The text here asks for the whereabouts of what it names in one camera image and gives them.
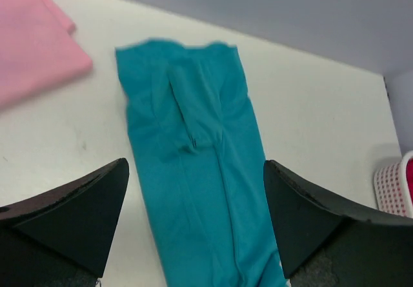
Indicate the crimson red t shirt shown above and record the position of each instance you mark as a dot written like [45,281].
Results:
[406,182]

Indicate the folded pink t shirt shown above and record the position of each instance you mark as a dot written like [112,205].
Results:
[37,49]

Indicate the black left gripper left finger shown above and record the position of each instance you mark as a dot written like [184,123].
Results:
[63,237]

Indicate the teal t shirt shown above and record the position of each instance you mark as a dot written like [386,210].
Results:
[199,159]

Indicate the white plastic basket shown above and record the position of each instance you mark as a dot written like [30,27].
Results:
[388,190]

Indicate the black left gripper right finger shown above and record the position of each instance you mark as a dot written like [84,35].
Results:
[325,239]

